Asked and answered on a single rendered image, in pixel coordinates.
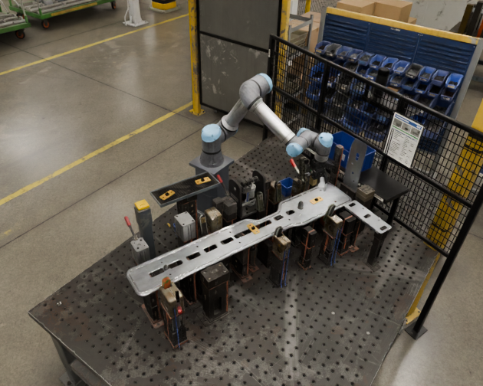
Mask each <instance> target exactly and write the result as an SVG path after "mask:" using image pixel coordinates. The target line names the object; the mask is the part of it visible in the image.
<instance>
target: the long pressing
mask: <svg viewBox="0 0 483 386"><path fill-rule="evenodd" d="M320 190H321V191H320ZM319 196H320V197H322V199H323V201H319V202H317V203H316V204H312V203H310V200H312V199H314V198H317V197H319ZM299 201H303V203H304V208H303V209H298V208H297V207H298V203H299ZM335 201H336V202H335ZM351 201H352V198H351V197H350V196H348V195H346V194H345V193H344V192H342V191H341V190H340V189H339V188H337V187H336V186H334V185H333V184H331V183H329V182H328V183H327V187H326V190H325V191H324V188H318V186H316V187H314V188H311V189H309V190H307V191H304V192H302V193H300V194H298V195H295V196H293V197H291V198H288V199H286V200H284V201H281V202H280V203H279V204H278V210H277V212H275V213H273V214H271V215H268V216H267V217H265V218H262V219H260V220H253V219H244V220H241V221H239V222H236V223H234V224H231V225H229V226H227V227H224V228H222V229H220V230H218V231H216V232H213V233H211V234H208V235H206V236H204V237H201V238H199V239H197V240H194V241H193V242H190V243H188V244H185V245H183V246H181V247H178V248H176V249H174V250H171V251H170V252H167V253H165V254H162V255H160V256H158V257H155V258H153V259H151V260H148V261H146V262H144V263H141V264H139V265H137V266H135V267H132V268H130V269H129V270H128V271H127V272H126V277H127V279H128V280H129V281H130V284H131V286H132V287H133V289H134V290H135V292H136V294H137V295H138V296H148V295H149V294H151V293H154V292H156V291H158V290H159V287H160V286H162V279H163V278H164V277H166V276H168V277H169V278H170V279H171V281H173V282H174V283H175V282H177V281H179V280H181V279H183V278H185V277H188V276H190V275H192V274H194V273H196V272H198V271H200V270H203V269H205V268H206V267H209V266H211V265H213V264H214V263H218V262H219V261H221V260H224V259H225V258H227V257H230V256H232V255H234V254H236V253H238V252H240V251H242V250H245V249H247V248H249V247H251V246H253V245H255V244H258V243H260V242H262V241H263V240H266V239H268V238H269V237H273V235H274V231H275V228H276V227H277V226H278V225H281V226H282V227H283V228H284V229H283V230H282V231H285V230H287V229H289V228H291V227H299V226H304V225H305V224H309V223H310V222H312V221H315V220H317V219H318V218H321V217H323V216H324V215H325V214H326V212H327V208H328V206H329V205H330V204H332V203H334V204H335V205H336V207H335V209H334V211H335V210H337V209H339V208H342V207H344V205H345V204H347V203H349V202H351ZM288 211H294V213H293V214H290V215H288V214H286V212H288ZM279 215H281V216H282V217H283V218H282V219H280V220H278V221H276V220H275V219H274V218H276V217H277V216H279ZM288 219H290V220H288ZM266 221H270V222H271V224H269V225H266V226H264V227H262V228H260V229H259V231H260V233H258V234H254V233H253V232H252V231H251V230H250V229H249V228H248V227H247V225H248V224H250V223H253V225H254V226H257V225H259V224H262V223H264V222H266ZM246 230H250V231H251V233H249V234H246V235H245V236H243V237H240V238H238V239H236V238H235V237H234V236H235V235H236V234H240V233H241V232H243V231H246ZM230 232H231V233H230ZM230 237H231V238H232V239H233V241H231V242H229V243H227V244H224V245H222V244H221V241H224V240H226V239H228V238H230ZM239 242H241V243H239ZM212 245H216V246H217V248H215V249H214V250H211V251H209V252H207V253H206V252H205V251H204V249H206V248H207V247H211V246H212ZM197 246H198V247H197ZM195 253H200V256H198V257H196V258H194V259H192V260H187V257H188V256H190V255H192V254H195ZM179 260H181V261H182V264H180V265H178V266H177V267H173V268H172V269H170V268H169V269H168V270H164V269H163V266H164V265H165V264H166V265H167V266H169V265H170V264H172V263H175V262H176V261H179ZM161 262H162V263H161ZM159 269H163V270H164V272H163V273H161V274H159V275H156V276H154V277H150V273H152V272H154V271H157V270H159ZM170 274H171V275H170Z"/></svg>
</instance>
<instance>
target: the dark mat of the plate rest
mask: <svg viewBox="0 0 483 386"><path fill-rule="evenodd" d="M206 177H209V178H210V180H211V181H209V182H204V183H202V184H199V185H197V184H196V182H195V180H199V179H201V178H206ZM215 184H218V182H217V181H216V180H215V179H214V178H213V177H212V176H211V175H210V174H209V173H208V172H207V173H205V174H202V175H198V176H196V177H194V178H190V179H187V180H185V181H183V182H179V183H176V184H174V185H170V186H168V187H165V188H161V189H160V190H157V191H153V192H151V193H152V194H153V195H154V197H155V198H156V199H157V201H158V202H159V203H160V204H165V203H166V202H169V201H172V200H175V199H177V198H181V197H183V196H185V195H189V194H191V193H193V192H196V191H199V190H202V189H204V188H207V187H209V186H212V185H215ZM169 190H172V191H174V192H175V194H174V195H171V196H170V197H168V198H167V199H166V200H163V199H161V198H160V196H161V195H163V194H165V193H167V192H168V191H169Z"/></svg>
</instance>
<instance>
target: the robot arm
mask: <svg viewBox="0 0 483 386"><path fill-rule="evenodd" d="M272 87H273V85H272V81H271V78H270V77H269V76H268V75H266V74H257V75H255V76H254V77H253V78H251V79H249V80H247V81H245V82H244V83H243V84H242V85H241V87H240V90H239V96H240V99H239V100H238V102H237V103H236V104H235V105H234V107H233V108H232V110H231V111H230V112H229V114H228V115H225V116H223V117H222V118H221V120H220V121H219V122H218V123H217V124H211V125H207V126H205V127H204V128H203V129H202V153H201V155H200V158H199V161H200V164H201V165H203V166H205V167H207V168H216V167H219V166H220V165H222V164H223V162H224V157H223V155H222V151H221V144H222V143H223V142H224V141H225V140H227V139H229V138H230V137H232V136H233V135H234V134H236V133H237V131H238V124H239V123H240V122H241V120H242V119H243V118H244V116H245V115H246V114H247V113H248V111H250V112H253V113H254V114H255V115H256V116H257V117H258V118H259V119H260V120H261V121H262V122H263V123H264V124H265V125H266V126H267V127H268V128H269V129H270V130H271V131H272V132H273V133H274V134H275V135H276V136H277V137H278V138H279V139H280V140H281V141H282V142H283V143H284V144H285V145H286V146H287V148H286V151H287V153H288V155H289V156H291V157H296V156H298V155H300V154H301V153H302V152H303V151H304V150H305V149H306V148H307V147H308V146H312V147H314V148H316V152H315V156H314V159H312V160H311V164H310V165H309V166H308V167H307V173H305V174H308V176H310V175H311V178H312V179H314V180H315V179H318V178H319V177H320V183H319V184H318V188H324V191H325V190H326V187H327V180H328V177H327V171H326V168H333V166H334V164H333V163H332V162H331V161H327V160H328V157H329V154H330V149H331V146H332V144H333V137H332V135H331V134H329V133H325V132H322V133H321V134H320V135H319V134H317V133H315V132H312V131H310V130H309V129H305V128H301V129H300V130H299V131H298V133H297V135H295V134H294V133H293V132H292V131H291V130H290V129H289V128H288V127H287V126H286V125H285V124H284V123H283V122H282V121H281V120H280V119H279V118H278V117H277V116H276V115H275V114H274V113H273V112H272V111H271V110H270V109H269V107H268V106H267V105H266V104H265V103H264V102H263V101H262V99H263V97H264V96H265V95H266V94H267V93H270V91H271V90H272ZM325 167H326V168H325ZM308 168H310V170H309V171H308ZM322 175H323V177H321V176H322Z"/></svg>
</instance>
